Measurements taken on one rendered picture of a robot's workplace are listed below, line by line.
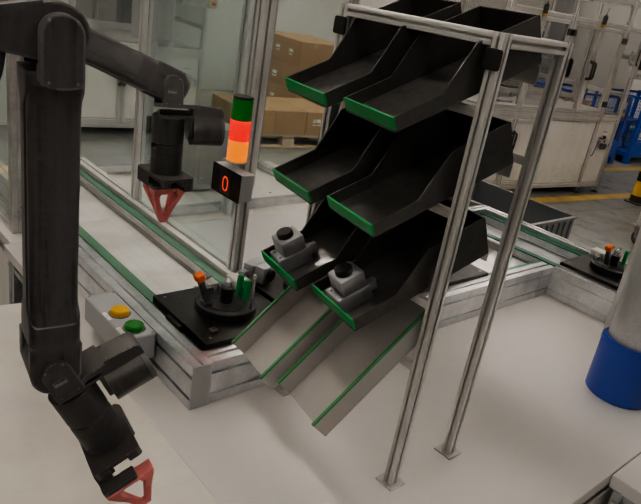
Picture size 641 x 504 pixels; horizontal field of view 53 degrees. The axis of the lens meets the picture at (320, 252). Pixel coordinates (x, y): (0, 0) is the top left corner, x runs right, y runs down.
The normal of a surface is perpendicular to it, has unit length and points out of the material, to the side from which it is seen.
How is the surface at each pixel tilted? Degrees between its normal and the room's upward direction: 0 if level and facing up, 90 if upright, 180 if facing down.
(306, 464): 0
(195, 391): 90
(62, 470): 0
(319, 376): 45
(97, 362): 27
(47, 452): 0
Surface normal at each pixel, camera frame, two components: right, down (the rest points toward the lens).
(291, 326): -0.49, -0.60
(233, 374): 0.64, 0.38
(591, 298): -0.75, 0.13
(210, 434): 0.16, -0.91
